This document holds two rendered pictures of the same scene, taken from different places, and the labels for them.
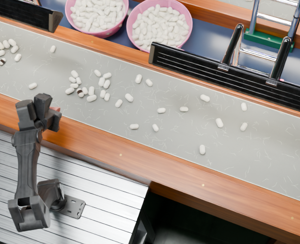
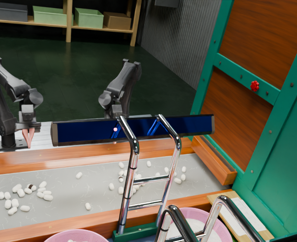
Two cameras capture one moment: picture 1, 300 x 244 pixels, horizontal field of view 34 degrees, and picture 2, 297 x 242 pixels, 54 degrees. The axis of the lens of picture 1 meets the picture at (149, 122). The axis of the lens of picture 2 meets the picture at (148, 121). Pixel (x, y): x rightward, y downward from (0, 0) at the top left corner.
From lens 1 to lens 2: 1.87 m
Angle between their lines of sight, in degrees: 74
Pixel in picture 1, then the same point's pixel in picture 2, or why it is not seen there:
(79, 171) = not seen: hidden behind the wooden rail
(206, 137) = not seen: outside the picture
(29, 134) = (15, 85)
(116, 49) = (16, 233)
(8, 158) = not seen: hidden behind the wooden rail
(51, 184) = (4, 119)
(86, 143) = not seen: outside the picture
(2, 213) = (44, 130)
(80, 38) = (65, 223)
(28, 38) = (119, 205)
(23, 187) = not seen: outside the picture
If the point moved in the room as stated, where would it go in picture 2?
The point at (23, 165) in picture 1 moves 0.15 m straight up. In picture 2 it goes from (5, 72) to (3, 38)
